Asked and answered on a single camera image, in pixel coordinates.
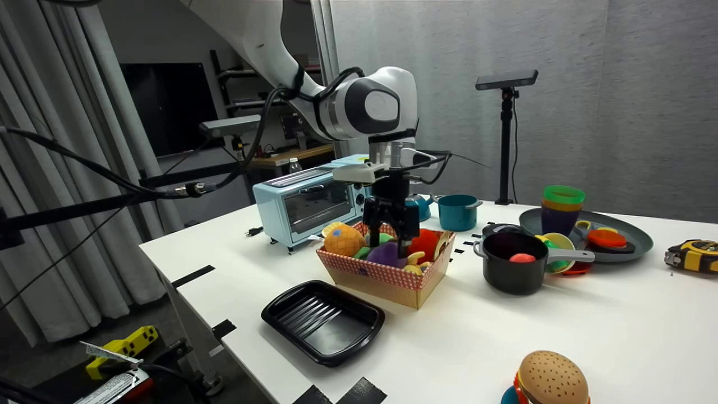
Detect wicker basket with toy food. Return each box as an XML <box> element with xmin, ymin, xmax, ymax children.
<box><xmin>315</xmin><ymin>219</ymin><xmax>457</xmax><ymax>312</ymax></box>

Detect black metal rail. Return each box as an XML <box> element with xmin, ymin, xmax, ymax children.
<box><xmin>0</xmin><ymin>159</ymin><xmax>251</xmax><ymax>250</ymax></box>

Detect dark background shelf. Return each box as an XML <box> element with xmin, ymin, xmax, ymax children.
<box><xmin>208</xmin><ymin>46</ymin><xmax>336</xmax><ymax>175</ymax></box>

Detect orange toy food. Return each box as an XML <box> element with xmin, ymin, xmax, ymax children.
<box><xmin>584</xmin><ymin>227</ymin><xmax>631</xmax><ymax>253</ymax></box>

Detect teal toy pot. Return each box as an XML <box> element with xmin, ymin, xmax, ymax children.
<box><xmin>436</xmin><ymin>192</ymin><xmax>484</xmax><ymax>232</ymax></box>

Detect yellow plush banana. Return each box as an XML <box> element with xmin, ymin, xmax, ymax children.
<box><xmin>401</xmin><ymin>248</ymin><xmax>432</xmax><ymax>275</ymax></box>

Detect light blue toy oven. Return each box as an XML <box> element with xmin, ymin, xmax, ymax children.
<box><xmin>251</xmin><ymin>153</ymin><xmax>390</xmax><ymax>253</ymax></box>

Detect black pot with handle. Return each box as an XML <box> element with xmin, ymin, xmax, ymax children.
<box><xmin>473</xmin><ymin>225</ymin><xmax>597</xmax><ymax>296</ymax></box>

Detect large red plush fruit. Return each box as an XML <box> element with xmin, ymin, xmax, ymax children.
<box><xmin>407</xmin><ymin>227</ymin><xmax>445</xmax><ymax>262</ymax></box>

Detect yellow black hand tool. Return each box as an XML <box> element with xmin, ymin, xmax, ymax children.
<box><xmin>83</xmin><ymin>322</ymin><xmax>162</xmax><ymax>382</ymax></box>

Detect teal toy kettle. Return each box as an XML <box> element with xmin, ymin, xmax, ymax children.
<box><xmin>408</xmin><ymin>190</ymin><xmax>438</xmax><ymax>225</ymax></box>

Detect black cable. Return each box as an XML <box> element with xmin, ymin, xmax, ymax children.
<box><xmin>0</xmin><ymin>64</ymin><xmax>304</xmax><ymax>202</ymax></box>

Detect green plush fruit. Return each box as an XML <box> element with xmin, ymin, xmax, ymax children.
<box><xmin>352</xmin><ymin>229</ymin><xmax>399</xmax><ymax>262</ymax></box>

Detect yellow orange plush fruit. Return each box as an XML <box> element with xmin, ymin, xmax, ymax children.
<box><xmin>321</xmin><ymin>222</ymin><xmax>371</xmax><ymax>258</ymax></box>

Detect black ridged tray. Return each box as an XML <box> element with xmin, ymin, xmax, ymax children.
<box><xmin>260</xmin><ymin>278</ymin><xmax>389</xmax><ymax>368</ymax></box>

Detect toy burger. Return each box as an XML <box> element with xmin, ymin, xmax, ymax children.
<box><xmin>500</xmin><ymin>347</ymin><xmax>593</xmax><ymax>404</ymax></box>

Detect red toy plate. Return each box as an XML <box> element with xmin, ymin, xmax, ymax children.
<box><xmin>558</xmin><ymin>260</ymin><xmax>597</xmax><ymax>281</ymax></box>

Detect light grey backdrop curtain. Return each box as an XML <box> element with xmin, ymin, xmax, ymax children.
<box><xmin>310</xmin><ymin>0</ymin><xmax>718</xmax><ymax>225</ymax></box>

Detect dark grey round plate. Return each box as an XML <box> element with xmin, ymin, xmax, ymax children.
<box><xmin>518</xmin><ymin>207</ymin><xmax>654</xmax><ymax>267</ymax></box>

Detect stacked colourful toy cups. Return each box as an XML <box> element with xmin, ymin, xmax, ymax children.
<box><xmin>540</xmin><ymin>183</ymin><xmax>588</xmax><ymax>237</ymax></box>

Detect black tape strip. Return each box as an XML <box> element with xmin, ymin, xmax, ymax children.
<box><xmin>292</xmin><ymin>383</ymin><xmax>336</xmax><ymax>404</ymax></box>
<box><xmin>211</xmin><ymin>318</ymin><xmax>240</xmax><ymax>344</ymax></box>
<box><xmin>169</xmin><ymin>262</ymin><xmax>218</xmax><ymax>289</ymax></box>
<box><xmin>335</xmin><ymin>374</ymin><xmax>390</xmax><ymax>404</ymax></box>

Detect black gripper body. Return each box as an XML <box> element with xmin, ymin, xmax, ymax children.
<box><xmin>361</xmin><ymin>170</ymin><xmax>421</xmax><ymax>232</ymax></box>

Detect black tripod stand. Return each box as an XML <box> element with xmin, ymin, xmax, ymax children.
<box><xmin>473</xmin><ymin>66</ymin><xmax>540</xmax><ymax>207</ymax></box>

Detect silver red tool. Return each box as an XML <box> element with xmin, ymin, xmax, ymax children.
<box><xmin>78</xmin><ymin>338</ymin><xmax>157</xmax><ymax>404</ymax></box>

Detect green yellow toy plate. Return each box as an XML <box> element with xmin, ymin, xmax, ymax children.
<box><xmin>537</xmin><ymin>231</ymin><xmax>578</xmax><ymax>275</ymax></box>

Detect yellow black tape measure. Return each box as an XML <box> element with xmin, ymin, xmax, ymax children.
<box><xmin>663</xmin><ymin>237</ymin><xmax>718</xmax><ymax>275</ymax></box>

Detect grey camera bar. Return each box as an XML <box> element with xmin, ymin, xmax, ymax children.
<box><xmin>200</xmin><ymin>111</ymin><xmax>265</xmax><ymax>138</ymax></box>

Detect grey pleated curtain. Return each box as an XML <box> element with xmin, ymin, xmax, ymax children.
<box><xmin>0</xmin><ymin>0</ymin><xmax>185</xmax><ymax>349</ymax></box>

